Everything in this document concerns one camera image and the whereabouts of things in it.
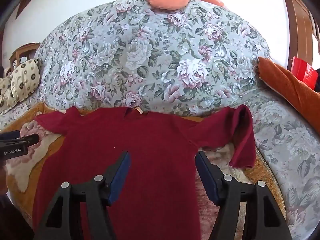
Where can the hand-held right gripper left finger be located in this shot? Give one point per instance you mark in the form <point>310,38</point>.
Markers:
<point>120,177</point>

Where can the brown wooden door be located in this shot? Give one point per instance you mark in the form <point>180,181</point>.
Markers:
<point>297,22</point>

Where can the brown wooden chair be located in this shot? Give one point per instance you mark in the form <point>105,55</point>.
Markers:
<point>23,51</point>

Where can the floral patterned sofa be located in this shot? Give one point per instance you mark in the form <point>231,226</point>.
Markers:
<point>150,55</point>

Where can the orange cushion at right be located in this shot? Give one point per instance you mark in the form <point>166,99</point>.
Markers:
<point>287,82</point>

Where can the golden plush floral blanket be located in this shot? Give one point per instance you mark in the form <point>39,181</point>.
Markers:
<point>53,152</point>

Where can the dark red knit sweater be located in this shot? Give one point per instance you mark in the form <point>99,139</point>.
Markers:
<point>150,155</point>

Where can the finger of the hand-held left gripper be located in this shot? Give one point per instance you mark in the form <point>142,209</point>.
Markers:
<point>11,135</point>
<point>30,139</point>

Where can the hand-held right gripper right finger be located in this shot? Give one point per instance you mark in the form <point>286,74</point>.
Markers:
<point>208,177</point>

